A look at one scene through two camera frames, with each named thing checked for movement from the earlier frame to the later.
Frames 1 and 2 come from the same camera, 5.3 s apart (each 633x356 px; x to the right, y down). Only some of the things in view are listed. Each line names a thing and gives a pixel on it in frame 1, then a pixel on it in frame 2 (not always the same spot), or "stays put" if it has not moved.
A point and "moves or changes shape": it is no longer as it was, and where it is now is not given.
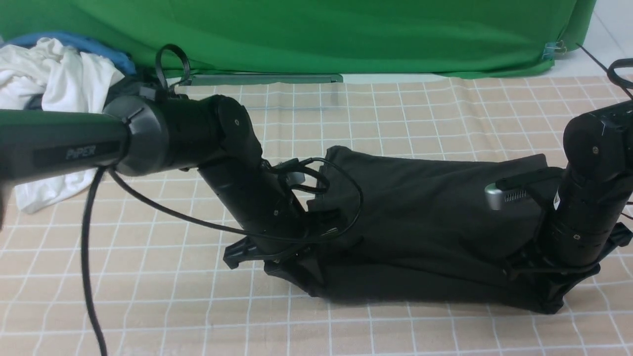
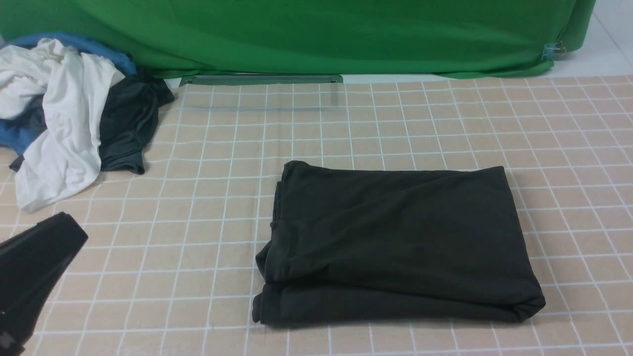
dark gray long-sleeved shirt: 413,227 moves or changes shape
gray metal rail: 222,78 stays put
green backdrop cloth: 392,37 stays put
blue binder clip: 553,49 stays put
